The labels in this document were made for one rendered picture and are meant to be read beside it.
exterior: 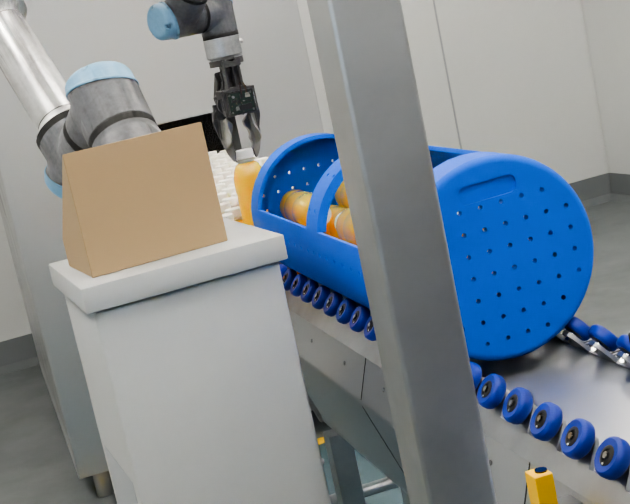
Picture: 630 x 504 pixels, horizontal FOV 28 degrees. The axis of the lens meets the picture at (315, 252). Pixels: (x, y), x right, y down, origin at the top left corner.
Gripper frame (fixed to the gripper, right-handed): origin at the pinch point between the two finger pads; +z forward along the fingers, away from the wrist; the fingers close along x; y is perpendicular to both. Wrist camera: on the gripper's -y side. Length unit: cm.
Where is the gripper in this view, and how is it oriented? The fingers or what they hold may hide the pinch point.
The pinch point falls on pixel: (243, 153)
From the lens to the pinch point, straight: 265.5
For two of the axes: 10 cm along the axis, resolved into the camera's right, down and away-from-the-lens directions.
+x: 9.4, -2.4, 2.4
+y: 2.8, 1.2, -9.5
